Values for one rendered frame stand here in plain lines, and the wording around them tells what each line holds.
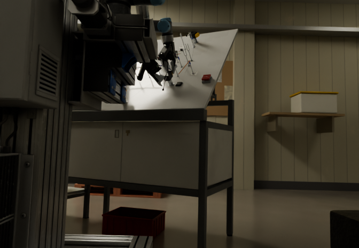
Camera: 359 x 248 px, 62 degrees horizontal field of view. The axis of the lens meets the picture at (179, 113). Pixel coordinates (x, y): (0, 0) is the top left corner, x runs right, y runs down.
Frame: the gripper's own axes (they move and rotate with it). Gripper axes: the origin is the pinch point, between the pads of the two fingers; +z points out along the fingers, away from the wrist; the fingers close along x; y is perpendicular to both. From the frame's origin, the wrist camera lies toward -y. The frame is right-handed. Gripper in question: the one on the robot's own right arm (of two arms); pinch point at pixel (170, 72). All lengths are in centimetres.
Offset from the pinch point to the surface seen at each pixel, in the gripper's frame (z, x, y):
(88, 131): 35, 55, -28
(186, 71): 1.7, -6.0, 13.0
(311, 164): 182, -69, 280
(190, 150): 43, -24, -30
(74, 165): 58, 66, -37
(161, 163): 51, -4, -33
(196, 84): 8.5, -18.9, -1.4
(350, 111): 114, -122, 335
